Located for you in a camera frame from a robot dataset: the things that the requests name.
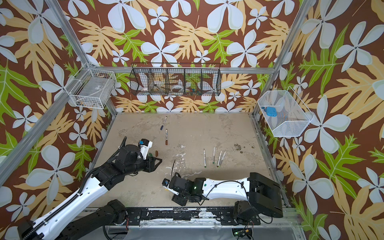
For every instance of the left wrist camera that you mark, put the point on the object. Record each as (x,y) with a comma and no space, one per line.
(144,146)

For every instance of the white wire basket left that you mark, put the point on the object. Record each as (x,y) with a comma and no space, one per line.
(91,87)

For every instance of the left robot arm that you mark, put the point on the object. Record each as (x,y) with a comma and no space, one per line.
(60,223)

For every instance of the blue object in basket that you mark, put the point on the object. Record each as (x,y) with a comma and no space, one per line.
(271,112)

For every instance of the black wire basket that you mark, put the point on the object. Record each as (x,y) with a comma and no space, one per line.
(179,79)

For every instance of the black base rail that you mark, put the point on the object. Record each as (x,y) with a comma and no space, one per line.
(217,216)

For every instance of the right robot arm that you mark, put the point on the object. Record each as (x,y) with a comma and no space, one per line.
(254,195)

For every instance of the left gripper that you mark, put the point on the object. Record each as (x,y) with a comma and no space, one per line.
(151,166)

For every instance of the light green capped marker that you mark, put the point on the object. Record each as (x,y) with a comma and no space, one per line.
(222,158)

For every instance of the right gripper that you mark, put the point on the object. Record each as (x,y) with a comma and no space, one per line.
(174,182)

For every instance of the white mesh basket right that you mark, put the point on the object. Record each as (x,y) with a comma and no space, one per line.
(293,117)

